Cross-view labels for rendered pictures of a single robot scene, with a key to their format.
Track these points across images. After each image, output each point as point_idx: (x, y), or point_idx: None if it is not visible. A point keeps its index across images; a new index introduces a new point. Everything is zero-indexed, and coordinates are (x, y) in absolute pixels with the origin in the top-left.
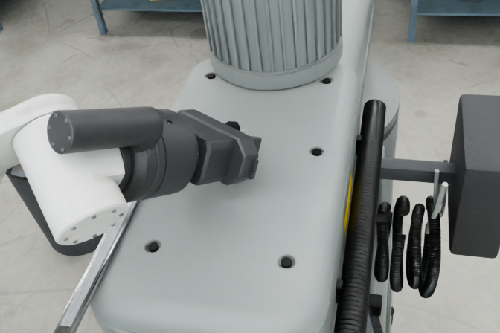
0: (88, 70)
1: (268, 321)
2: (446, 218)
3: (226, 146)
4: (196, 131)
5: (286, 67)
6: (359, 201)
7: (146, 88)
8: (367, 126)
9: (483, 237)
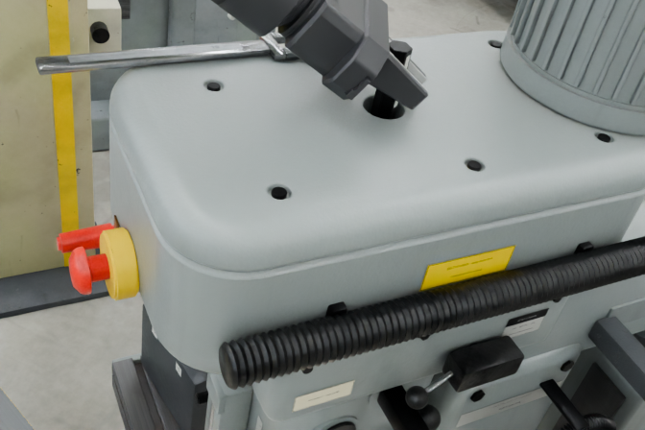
0: None
1: (184, 204)
2: None
3: (346, 33)
4: None
5: (561, 73)
6: (483, 282)
7: None
8: (615, 247)
9: None
